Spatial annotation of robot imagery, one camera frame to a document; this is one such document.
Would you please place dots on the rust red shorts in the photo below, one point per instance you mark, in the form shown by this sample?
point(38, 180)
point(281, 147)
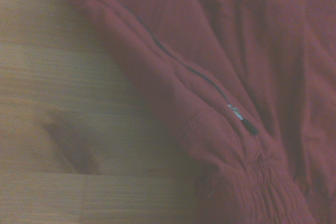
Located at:
point(236, 64)

